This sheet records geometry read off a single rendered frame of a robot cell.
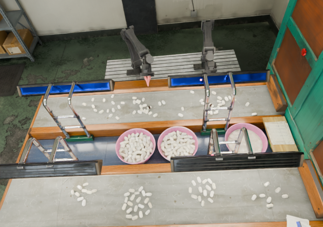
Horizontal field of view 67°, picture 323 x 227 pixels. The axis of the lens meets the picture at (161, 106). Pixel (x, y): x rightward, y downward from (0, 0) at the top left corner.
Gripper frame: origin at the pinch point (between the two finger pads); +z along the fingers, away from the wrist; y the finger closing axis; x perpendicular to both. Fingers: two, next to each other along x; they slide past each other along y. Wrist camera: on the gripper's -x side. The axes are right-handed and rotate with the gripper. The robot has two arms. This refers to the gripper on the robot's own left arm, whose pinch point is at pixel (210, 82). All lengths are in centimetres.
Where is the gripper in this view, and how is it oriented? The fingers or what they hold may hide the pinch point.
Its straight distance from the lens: 184.6
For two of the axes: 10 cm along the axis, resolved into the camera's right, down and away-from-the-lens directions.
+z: 0.6, 10.0, 0.3
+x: 0.6, -0.3, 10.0
